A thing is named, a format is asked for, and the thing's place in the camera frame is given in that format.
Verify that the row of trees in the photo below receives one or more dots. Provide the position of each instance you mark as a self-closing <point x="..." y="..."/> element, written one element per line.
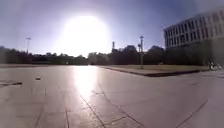
<point x="113" y="58"/>

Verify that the distant tower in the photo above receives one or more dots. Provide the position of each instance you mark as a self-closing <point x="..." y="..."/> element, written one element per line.
<point x="113" y="46"/>

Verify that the dark lamp pole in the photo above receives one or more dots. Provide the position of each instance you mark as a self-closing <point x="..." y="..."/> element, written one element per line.
<point x="141" y="53"/>

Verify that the grey paved plaza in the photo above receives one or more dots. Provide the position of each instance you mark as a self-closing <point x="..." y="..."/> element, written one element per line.
<point x="100" y="100"/>

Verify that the raised grass bed with kerb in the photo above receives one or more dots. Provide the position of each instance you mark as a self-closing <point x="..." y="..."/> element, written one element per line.
<point x="156" y="69"/>

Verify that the tall floodlight pole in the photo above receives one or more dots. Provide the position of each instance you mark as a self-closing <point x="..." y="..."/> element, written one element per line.
<point x="28" y="45"/>

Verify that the pale multi-storey building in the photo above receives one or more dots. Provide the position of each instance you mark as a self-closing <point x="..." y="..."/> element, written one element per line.
<point x="196" y="31"/>

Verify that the vehicle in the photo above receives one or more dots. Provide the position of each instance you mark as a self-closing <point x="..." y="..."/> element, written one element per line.
<point x="215" y="66"/>

